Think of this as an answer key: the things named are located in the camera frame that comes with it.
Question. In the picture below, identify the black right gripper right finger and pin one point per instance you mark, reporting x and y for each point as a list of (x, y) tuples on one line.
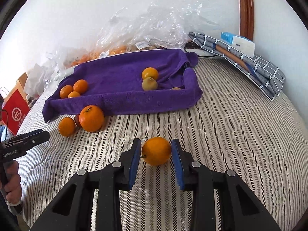
[(239, 208)]

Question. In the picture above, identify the orange round fruit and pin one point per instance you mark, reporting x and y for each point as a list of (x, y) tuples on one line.
[(156, 151)]

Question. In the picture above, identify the large orange with stem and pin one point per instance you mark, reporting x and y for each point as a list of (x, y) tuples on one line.
[(91, 118)]

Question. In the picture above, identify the red lychee fruit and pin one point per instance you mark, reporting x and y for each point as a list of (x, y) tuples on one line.
[(76, 120)]

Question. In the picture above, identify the small orange mandarin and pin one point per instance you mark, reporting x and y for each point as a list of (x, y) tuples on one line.
[(80, 86)]

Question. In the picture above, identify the yellow-orange kumquat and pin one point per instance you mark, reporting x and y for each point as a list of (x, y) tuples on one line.
[(150, 72)]

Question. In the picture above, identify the left hand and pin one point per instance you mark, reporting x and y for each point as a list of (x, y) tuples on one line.
[(13, 187)]

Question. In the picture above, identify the red paper bag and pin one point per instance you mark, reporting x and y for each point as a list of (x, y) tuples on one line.
[(14, 112)]

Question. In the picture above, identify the striped bed quilt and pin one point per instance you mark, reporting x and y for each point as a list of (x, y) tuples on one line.
[(232, 126)]

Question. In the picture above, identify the crumpled clear plastic bag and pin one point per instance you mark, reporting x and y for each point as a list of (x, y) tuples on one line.
[(40, 76)]

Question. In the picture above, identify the purple towel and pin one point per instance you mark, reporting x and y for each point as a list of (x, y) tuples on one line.
[(115, 84)]

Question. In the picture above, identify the grey checked folded cloth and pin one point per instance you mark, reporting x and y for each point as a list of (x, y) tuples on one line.
[(263, 73)]

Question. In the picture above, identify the white round plate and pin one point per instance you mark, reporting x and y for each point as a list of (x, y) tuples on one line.
[(191, 47)]

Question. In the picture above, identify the clear bag of mandarins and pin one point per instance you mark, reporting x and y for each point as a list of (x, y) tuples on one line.
[(75, 57)]

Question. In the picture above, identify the blue white tissue pack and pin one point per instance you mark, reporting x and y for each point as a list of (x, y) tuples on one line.
[(240, 43)]

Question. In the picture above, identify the clear bag of longans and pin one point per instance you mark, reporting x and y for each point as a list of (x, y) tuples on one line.
[(163, 24)]

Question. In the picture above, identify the brown wooden frame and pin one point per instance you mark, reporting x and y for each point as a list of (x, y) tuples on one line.
[(247, 18)]

